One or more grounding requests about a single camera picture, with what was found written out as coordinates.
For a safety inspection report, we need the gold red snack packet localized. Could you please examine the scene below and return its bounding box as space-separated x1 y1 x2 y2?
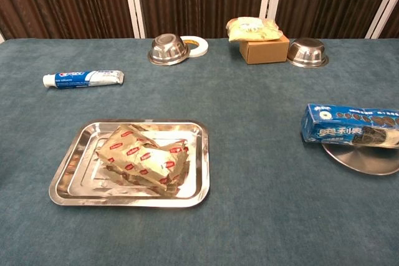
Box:
95 123 191 197

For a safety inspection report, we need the blue Oreo cookie box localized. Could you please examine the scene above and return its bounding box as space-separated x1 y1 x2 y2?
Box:
300 103 399 150

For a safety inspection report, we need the blue table cloth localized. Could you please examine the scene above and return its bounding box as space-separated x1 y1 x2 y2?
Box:
0 37 399 266

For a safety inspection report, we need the white tape roll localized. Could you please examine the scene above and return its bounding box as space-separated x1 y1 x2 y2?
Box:
180 36 209 59

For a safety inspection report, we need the upturned steel bowl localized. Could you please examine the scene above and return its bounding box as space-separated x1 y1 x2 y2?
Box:
286 37 330 69
147 34 190 67

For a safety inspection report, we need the small brown cardboard box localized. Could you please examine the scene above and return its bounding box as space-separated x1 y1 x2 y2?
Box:
239 34 291 65

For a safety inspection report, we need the pale yellow snack bag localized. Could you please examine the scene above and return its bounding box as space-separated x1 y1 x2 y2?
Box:
226 17 284 43

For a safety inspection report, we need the blue white toothpaste tube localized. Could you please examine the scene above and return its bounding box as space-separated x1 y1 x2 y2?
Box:
42 70 125 90

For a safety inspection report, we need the rectangular steel tray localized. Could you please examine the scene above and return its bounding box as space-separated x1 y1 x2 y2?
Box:
49 118 210 208

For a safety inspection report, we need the round steel plate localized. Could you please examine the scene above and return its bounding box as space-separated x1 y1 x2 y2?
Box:
320 143 399 176

